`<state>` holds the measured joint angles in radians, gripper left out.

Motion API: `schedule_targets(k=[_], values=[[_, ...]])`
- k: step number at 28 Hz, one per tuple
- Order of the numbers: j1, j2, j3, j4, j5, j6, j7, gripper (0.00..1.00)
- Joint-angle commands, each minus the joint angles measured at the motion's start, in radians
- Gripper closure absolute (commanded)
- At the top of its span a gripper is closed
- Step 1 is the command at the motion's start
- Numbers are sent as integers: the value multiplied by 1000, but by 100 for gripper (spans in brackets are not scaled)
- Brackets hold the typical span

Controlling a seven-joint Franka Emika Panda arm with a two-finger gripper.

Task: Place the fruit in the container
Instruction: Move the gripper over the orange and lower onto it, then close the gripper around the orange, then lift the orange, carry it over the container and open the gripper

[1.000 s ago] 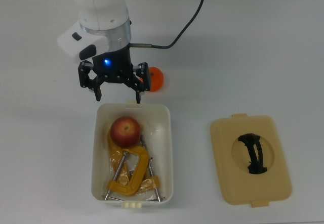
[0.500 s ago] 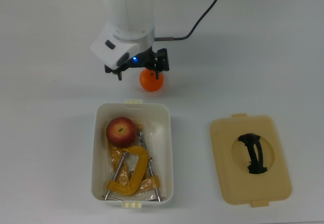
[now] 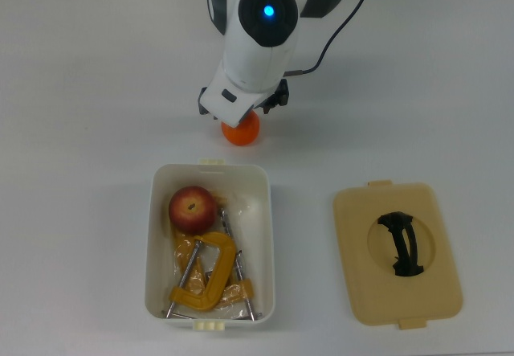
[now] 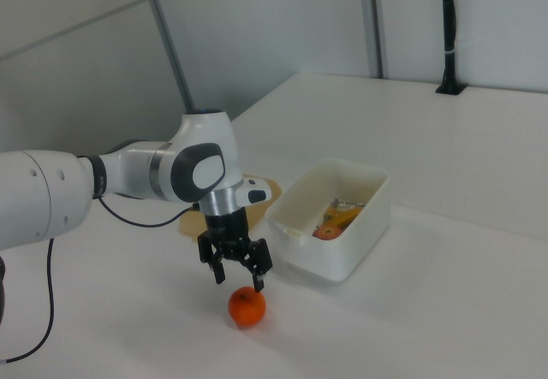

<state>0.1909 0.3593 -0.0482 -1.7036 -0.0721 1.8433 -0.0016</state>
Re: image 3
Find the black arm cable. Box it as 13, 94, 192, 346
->
286, 0, 371, 77

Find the beige plastic container lid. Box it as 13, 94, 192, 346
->
332, 179, 464, 330

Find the yellow metal C-clamp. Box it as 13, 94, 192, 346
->
161, 231, 241, 319
218, 206, 263, 321

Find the black lid handle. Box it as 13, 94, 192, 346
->
377, 210, 426, 279

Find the white plastic container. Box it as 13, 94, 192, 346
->
144, 158, 276, 331

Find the red apple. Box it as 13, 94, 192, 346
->
168, 185, 218, 235

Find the orange mandarin fruit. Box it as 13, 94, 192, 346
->
221, 112, 262, 148

